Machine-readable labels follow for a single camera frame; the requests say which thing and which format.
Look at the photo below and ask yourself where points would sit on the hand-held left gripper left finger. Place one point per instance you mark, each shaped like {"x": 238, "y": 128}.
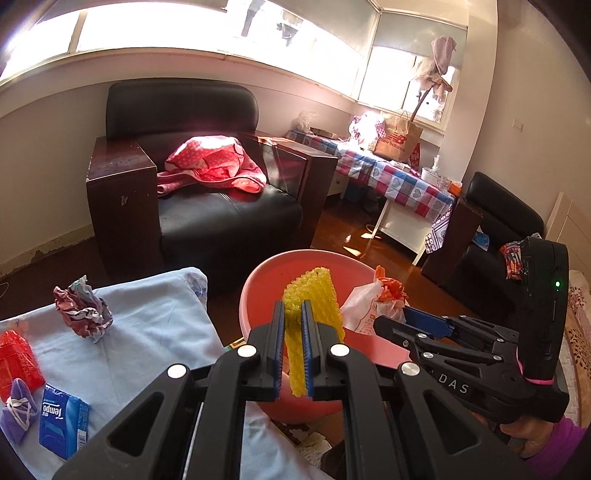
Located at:
{"x": 278, "y": 350}

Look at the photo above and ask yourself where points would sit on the red checked gift bag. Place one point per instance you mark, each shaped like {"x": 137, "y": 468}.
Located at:
{"x": 367, "y": 128}

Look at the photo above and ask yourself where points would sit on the clear plastic bag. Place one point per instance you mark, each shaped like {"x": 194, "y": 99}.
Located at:
{"x": 307, "y": 121}

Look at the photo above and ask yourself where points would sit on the orange snack packet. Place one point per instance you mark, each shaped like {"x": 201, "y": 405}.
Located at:
{"x": 510, "y": 261}

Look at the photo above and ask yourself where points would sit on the red dotted blanket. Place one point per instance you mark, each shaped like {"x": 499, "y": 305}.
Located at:
{"x": 207, "y": 161}

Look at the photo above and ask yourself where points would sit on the white orange plastic bag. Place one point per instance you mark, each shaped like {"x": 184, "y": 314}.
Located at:
{"x": 364, "y": 309}

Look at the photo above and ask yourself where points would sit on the purple face mask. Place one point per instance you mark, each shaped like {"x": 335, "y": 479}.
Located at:
{"x": 18, "y": 415}

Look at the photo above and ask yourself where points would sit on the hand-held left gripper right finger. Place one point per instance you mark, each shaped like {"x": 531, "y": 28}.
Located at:
{"x": 307, "y": 350}

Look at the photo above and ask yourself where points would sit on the light blue cloth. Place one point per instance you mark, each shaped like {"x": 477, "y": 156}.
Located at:
{"x": 152, "y": 337}

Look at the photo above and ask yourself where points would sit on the yellow foam fruit net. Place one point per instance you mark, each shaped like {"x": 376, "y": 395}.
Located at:
{"x": 318, "y": 304}

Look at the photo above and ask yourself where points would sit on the white container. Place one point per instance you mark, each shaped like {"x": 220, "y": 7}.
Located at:
{"x": 430, "y": 171}

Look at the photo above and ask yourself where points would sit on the crumpled maroon paper ball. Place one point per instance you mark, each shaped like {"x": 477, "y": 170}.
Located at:
{"x": 81, "y": 309}

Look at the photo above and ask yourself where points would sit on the white side table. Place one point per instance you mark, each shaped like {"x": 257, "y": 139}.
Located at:
{"x": 397, "y": 226}

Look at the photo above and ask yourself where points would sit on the black leather armchair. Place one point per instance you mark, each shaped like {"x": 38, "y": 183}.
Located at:
{"x": 494, "y": 203}
{"x": 221, "y": 221}

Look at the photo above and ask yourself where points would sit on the floral bedding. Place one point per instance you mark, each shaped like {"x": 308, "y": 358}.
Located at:
{"x": 579, "y": 314}

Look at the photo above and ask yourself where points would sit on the person's right hand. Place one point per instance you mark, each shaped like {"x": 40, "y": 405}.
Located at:
{"x": 521, "y": 436}

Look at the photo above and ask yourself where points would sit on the grey roller blind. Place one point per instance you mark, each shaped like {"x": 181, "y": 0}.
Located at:
{"x": 415, "y": 32}

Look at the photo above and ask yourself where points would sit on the checked tablecloth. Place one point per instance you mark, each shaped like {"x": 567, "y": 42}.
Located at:
{"x": 397, "y": 180}

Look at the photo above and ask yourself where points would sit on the brown paper bag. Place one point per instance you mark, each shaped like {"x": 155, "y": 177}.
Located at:
{"x": 397, "y": 143}

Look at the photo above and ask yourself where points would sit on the wall switch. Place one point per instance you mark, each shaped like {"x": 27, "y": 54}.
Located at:
{"x": 518, "y": 124}

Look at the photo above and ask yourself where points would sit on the blue tissue packet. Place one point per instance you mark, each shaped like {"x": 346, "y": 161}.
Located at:
{"x": 62, "y": 420}

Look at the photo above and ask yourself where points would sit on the red plastic bag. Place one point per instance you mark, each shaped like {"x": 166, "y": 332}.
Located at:
{"x": 18, "y": 364}

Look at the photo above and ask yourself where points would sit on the white wooden board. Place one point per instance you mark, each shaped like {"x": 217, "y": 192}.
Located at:
{"x": 565, "y": 221}

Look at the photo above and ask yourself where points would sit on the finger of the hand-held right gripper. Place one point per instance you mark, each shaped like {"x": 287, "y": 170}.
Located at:
{"x": 406, "y": 339}
{"x": 429, "y": 321}

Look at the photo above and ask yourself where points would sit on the pink plastic basin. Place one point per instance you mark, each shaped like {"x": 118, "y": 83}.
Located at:
{"x": 268, "y": 295}

